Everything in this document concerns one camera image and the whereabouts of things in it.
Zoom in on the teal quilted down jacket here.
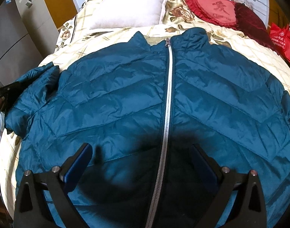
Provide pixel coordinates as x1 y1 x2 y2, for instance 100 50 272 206
5 28 290 227

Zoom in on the grey refrigerator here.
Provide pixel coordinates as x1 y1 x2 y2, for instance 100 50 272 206
0 0 45 87

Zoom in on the floral cream bed quilt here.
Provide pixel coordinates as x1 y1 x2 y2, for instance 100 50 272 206
0 0 290 219

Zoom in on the white pillow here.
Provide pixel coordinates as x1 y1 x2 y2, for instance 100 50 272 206
90 0 167 29

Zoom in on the red plastic shopping bag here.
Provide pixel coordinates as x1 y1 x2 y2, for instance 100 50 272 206
269 23 290 63

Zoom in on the dark red velvet cushion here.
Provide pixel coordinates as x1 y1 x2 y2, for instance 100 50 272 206
234 2 279 54

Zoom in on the red heart-shaped cushion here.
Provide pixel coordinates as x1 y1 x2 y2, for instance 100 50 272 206
185 0 237 29

